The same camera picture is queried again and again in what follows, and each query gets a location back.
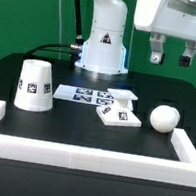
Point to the white lamp shade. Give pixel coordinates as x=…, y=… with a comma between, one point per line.
x=34, y=91

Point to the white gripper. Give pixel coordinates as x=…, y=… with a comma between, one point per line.
x=174, y=18

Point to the white marker sheet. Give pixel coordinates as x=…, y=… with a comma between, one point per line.
x=83, y=95

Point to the white lamp bulb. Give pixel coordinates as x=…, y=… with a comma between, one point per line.
x=164, y=118

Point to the white fence frame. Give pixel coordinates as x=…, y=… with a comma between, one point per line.
x=180, y=172

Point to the white lamp base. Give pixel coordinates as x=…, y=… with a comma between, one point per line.
x=119, y=113

